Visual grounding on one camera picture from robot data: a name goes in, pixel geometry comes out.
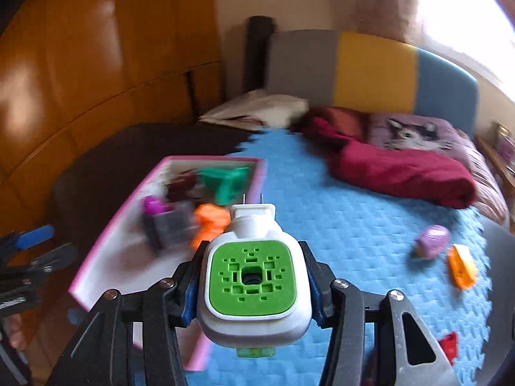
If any bright window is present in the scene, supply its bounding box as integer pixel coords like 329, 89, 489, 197
410, 0, 515, 101

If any wooden wardrobe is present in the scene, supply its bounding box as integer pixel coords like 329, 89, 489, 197
0, 0, 224, 250

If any orange plastic piece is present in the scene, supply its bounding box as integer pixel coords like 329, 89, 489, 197
447, 244, 479, 290

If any red toy car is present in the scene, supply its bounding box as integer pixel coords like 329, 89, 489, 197
438, 332, 459, 362

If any pink patterned quilt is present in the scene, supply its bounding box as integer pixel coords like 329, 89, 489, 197
454, 137, 511, 226

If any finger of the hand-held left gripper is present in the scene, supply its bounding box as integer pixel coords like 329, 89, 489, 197
0, 243, 79, 286
0, 225, 55, 260

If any white green plug-in device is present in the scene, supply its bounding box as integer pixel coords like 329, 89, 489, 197
196, 195, 314, 358

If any orange cube block piece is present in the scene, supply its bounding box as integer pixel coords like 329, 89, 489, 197
189, 204, 231, 250

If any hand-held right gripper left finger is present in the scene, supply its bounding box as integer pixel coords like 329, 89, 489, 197
46, 239, 212, 386

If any pink container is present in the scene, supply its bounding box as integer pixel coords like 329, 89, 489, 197
496, 124, 515, 161

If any grey yellow blue headboard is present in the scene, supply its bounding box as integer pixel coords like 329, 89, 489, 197
263, 29, 479, 137

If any purple cat pillow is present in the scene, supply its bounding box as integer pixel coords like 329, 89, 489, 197
368, 113, 471, 153

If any green plastic part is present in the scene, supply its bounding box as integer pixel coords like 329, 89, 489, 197
197, 166, 252, 206

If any purple egg toy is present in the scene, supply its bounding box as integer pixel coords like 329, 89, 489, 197
416, 225, 450, 259

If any pink cardboard box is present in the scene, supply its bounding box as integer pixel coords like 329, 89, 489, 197
68, 155, 268, 372

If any beige canvas bag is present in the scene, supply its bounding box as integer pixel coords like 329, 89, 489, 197
198, 89, 310, 131

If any black rolled mat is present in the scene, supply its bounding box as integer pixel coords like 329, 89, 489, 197
245, 16, 276, 93

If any brass and black toy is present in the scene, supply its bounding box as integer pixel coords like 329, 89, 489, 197
166, 170, 200, 202

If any dark red blanket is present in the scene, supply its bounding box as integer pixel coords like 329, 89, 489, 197
302, 106, 477, 210

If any person's left hand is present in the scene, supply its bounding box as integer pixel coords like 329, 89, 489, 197
8, 316, 28, 350

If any wooden bedside shelf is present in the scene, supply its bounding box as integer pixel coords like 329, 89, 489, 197
475, 133, 515, 194

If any grey cylinder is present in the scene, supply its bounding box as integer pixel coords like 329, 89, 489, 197
143, 202, 199, 252

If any blue foam mat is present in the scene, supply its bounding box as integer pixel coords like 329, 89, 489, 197
68, 129, 493, 386

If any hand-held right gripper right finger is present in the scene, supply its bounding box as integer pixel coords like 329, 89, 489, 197
298, 239, 459, 386

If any beige curtain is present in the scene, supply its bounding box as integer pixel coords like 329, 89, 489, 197
354, 0, 427, 47

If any magenta spool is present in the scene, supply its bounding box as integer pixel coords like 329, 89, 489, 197
142, 195, 174, 216

